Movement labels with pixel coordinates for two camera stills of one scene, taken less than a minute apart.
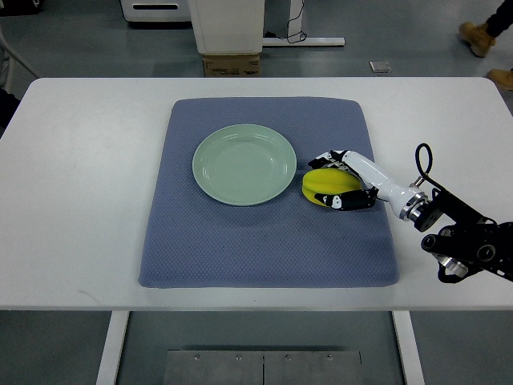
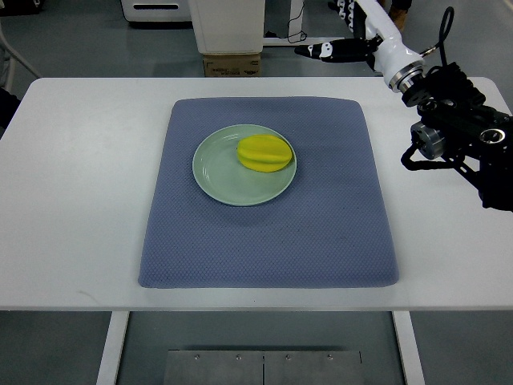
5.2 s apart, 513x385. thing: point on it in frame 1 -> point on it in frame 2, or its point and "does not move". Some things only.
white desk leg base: (294, 35) does not move
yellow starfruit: (327, 180) -> (263, 153)
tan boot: (477, 37) -> (398, 16)
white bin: (228, 27) does not move
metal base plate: (263, 367) does not move
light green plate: (244, 165) does not move
